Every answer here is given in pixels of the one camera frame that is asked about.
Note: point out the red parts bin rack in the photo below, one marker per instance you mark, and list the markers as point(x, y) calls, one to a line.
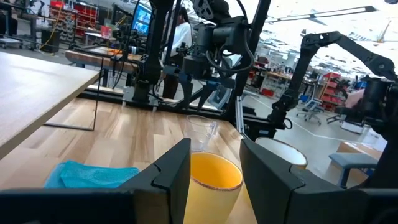
point(77, 15)

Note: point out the wooden workbench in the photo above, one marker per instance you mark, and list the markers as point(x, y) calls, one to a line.
point(93, 59)

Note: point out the blue office chair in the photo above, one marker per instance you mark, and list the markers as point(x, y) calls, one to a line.
point(311, 105)

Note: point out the blue microfibre cloth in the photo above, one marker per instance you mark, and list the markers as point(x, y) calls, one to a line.
point(93, 175)

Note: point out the computer monitor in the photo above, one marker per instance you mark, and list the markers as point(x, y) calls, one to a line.
point(141, 20)

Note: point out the person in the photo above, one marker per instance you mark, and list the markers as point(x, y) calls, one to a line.
point(183, 34)

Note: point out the ceiling light strip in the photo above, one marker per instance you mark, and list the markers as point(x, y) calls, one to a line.
point(320, 14)

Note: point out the red storage shelving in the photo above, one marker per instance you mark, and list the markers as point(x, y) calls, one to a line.
point(330, 90)

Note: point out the grey metal stand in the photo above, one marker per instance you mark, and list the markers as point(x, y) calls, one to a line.
point(353, 161)

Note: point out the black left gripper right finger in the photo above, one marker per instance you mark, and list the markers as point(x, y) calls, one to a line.
point(273, 193)

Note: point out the black metal rig frame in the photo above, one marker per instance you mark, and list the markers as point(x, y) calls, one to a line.
point(259, 18)

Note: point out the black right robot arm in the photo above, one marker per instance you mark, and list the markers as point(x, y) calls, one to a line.
point(154, 46)

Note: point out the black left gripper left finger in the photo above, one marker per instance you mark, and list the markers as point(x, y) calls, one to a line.
point(168, 186)

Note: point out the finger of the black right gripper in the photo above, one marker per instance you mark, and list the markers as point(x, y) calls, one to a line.
point(203, 98)
point(187, 93)

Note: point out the yellow mug orange interior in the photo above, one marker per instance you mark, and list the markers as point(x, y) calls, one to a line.
point(214, 199)

